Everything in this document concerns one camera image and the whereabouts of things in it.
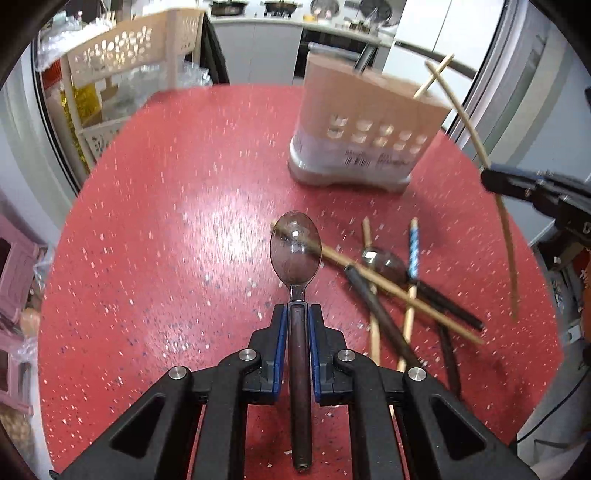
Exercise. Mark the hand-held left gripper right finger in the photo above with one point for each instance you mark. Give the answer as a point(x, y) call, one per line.
point(315, 341)

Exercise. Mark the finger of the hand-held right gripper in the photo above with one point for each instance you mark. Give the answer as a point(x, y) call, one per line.
point(512, 184)

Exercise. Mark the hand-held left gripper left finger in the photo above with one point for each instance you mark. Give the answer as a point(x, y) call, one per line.
point(278, 341)

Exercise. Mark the yellow patterned chopstick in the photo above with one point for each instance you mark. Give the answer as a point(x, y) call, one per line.
point(375, 341)

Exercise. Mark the dark brown chopstick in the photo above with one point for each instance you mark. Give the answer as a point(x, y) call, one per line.
point(383, 318)

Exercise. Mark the plain bamboo chopstick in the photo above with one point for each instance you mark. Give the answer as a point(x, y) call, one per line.
point(510, 258)
point(415, 304)
point(434, 76)

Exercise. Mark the blue patterned chopstick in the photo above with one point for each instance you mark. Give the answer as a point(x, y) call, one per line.
point(414, 249)

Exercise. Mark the beige utensil holder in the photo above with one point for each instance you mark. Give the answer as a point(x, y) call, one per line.
point(360, 106)

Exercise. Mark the white refrigerator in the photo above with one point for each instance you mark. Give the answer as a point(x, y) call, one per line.
point(443, 23)

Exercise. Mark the round dark tray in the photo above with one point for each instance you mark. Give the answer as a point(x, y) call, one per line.
point(375, 6)

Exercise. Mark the built-in black oven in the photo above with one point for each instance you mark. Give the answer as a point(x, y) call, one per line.
point(328, 39)

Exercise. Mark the pink plastic stool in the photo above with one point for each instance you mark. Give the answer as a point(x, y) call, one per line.
point(18, 277)

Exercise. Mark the grey kitchen counter cabinet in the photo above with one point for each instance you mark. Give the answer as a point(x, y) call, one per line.
point(258, 50)

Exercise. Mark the black cooking pot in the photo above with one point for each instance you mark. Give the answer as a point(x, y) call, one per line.
point(281, 5)

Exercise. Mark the yellow oil bottle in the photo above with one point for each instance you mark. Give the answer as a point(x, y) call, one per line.
point(85, 101)

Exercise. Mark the beige plastic storage cart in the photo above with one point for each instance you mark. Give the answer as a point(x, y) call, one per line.
point(120, 50)

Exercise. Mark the black wok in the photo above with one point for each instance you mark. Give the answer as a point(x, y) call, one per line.
point(228, 7)

